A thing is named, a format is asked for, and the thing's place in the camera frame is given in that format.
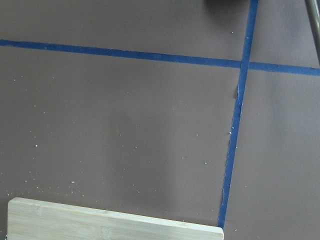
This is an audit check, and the wooden cutting board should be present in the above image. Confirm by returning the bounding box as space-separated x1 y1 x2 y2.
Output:
7 197 225 240

